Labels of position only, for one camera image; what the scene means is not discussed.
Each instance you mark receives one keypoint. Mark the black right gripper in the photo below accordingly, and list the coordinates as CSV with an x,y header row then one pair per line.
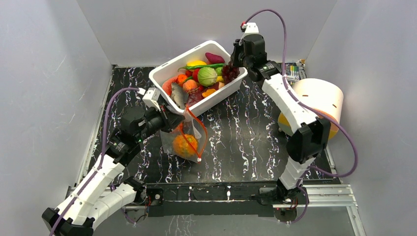
x,y
237,53

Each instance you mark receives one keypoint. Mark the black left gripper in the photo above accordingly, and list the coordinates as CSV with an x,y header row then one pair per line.
x,y
170,119

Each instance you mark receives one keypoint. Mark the dark toy grapes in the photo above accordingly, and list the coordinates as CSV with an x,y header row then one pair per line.
x,y
229,73

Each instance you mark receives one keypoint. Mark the clear zip top bag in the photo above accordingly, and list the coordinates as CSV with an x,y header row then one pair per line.
x,y
191,125

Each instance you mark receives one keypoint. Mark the orange toy pineapple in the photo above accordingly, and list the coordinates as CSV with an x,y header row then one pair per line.
x,y
185,146

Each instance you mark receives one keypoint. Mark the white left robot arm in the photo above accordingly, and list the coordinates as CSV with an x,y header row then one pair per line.
x,y
85,209

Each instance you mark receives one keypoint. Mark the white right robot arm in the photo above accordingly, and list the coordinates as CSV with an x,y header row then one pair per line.
x,y
310,132

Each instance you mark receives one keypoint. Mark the white plastic food bin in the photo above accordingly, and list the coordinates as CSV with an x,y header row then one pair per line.
x,y
169,70

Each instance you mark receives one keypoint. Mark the grey toy fish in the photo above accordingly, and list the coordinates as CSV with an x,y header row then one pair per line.
x,y
178,95

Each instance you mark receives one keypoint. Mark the red toy slice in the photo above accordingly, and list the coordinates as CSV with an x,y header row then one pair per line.
x,y
167,85

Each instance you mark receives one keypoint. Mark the dark red toy meat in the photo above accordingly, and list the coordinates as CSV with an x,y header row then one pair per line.
x,y
194,98

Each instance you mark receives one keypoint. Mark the purple toy sweet potato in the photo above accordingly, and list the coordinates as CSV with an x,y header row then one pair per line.
x,y
213,58

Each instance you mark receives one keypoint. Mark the orange toy carrot piece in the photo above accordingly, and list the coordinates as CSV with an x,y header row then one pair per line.
x,y
181,79

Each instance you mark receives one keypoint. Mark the peach toy fruit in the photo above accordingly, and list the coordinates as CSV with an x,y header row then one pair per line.
x,y
190,86

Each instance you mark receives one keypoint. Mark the box of markers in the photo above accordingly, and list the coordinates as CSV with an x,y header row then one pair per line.
x,y
295,71

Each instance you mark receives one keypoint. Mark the green toy chili pepper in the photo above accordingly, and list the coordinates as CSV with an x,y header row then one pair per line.
x,y
201,66

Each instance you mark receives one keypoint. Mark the green toy cabbage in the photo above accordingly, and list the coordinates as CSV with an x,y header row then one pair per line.
x,y
207,76

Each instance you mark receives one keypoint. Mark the yellow orange toy piece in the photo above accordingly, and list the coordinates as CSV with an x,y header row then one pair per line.
x,y
208,92

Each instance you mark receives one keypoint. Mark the red toy tomato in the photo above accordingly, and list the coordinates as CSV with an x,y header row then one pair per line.
x,y
195,74

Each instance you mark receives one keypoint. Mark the yellow toy lemon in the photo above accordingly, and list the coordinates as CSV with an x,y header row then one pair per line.
x,y
195,63

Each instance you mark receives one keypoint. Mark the white cylindrical drum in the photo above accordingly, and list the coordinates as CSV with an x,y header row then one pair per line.
x,y
304,102

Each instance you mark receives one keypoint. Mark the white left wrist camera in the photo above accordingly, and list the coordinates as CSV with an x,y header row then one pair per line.
x,y
150,97

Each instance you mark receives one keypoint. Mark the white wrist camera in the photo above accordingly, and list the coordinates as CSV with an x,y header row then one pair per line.
x,y
248,29
150,97

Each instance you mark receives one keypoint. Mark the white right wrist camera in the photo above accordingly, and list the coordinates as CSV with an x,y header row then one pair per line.
x,y
248,29

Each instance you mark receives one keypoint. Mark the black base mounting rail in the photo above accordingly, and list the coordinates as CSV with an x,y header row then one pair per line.
x,y
226,198

